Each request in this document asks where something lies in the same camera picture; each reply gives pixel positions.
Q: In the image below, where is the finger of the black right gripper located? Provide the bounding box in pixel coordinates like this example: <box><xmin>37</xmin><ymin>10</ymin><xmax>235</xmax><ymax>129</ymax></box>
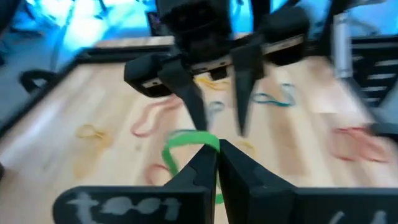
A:
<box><xmin>231</xmin><ymin>42</ymin><xmax>266</xmax><ymax>138</ymax></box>
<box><xmin>157</xmin><ymin>57</ymin><xmax>208</xmax><ymax>131</ymax></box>

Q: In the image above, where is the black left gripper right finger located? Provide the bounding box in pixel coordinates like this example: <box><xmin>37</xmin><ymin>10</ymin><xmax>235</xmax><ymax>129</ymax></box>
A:
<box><xmin>218</xmin><ymin>139</ymin><xmax>398</xmax><ymax>224</ymax></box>

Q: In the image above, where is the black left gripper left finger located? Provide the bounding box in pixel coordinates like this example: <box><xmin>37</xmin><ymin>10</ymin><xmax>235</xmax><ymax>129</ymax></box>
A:
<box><xmin>52</xmin><ymin>144</ymin><xmax>218</xmax><ymax>224</ymax></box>

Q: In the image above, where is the yellow rubber band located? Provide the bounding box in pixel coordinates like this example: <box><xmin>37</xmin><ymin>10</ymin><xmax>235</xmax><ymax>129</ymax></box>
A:
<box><xmin>195</xmin><ymin>76</ymin><xmax>231</xmax><ymax>91</ymax></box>
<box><xmin>75</xmin><ymin>123</ymin><xmax>107</xmax><ymax>140</ymax></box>
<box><xmin>238</xmin><ymin>139</ymin><xmax>256</xmax><ymax>154</ymax></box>

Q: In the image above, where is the red rubber band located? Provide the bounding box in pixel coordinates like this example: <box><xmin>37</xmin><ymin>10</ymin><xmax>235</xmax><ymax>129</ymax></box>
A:
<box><xmin>330</xmin><ymin>125</ymin><xmax>391</xmax><ymax>163</ymax></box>
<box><xmin>144</xmin><ymin>162</ymin><xmax>171</xmax><ymax>187</ymax></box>
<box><xmin>129</xmin><ymin>94</ymin><xmax>185</xmax><ymax>138</ymax></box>

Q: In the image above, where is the teal rubber band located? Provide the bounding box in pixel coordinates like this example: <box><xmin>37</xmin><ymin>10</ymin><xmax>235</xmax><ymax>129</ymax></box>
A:
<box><xmin>207</xmin><ymin>100</ymin><xmax>226</xmax><ymax>123</ymax></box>
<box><xmin>251</xmin><ymin>82</ymin><xmax>297</xmax><ymax>108</ymax></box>

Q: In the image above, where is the wide green rubber band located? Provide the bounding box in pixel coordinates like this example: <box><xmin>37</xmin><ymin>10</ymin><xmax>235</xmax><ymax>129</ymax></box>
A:
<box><xmin>160</xmin><ymin>129</ymin><xmax>224</xmax><ymax>205</ymax></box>

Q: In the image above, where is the black striped panel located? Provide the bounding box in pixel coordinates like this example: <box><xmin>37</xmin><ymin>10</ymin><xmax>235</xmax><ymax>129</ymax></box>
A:
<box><xmin>351</xmin><ymin>36</ymin><xmax>398</xmax><ymax>108</ymax></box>

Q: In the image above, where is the black table clamp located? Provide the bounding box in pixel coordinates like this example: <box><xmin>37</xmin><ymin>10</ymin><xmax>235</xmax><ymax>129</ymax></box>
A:
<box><xmin>19</xmin><ymin>69</ymin><xmax>59</xmax><ymax>95</ymax></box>

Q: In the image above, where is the silver metal post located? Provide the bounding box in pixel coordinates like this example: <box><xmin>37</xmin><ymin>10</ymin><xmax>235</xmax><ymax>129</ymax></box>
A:
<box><xmin>331</xmin><ymin>12</ymin><xmax>354</xmax><ymax>79</ymax></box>

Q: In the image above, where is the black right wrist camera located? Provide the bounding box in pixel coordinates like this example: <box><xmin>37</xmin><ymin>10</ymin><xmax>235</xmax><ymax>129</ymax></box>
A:
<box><xmin>157</xmin><ymin>0</ymin><xmax>233</xmax><ymax>60</ymax></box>

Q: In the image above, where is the black table edge rail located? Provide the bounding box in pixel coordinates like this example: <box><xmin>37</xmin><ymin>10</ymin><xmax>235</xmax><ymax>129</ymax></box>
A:
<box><xmin>0</xmin><ymin>43</ymin><xmax>177</xmax><ymax>139</ymax></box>

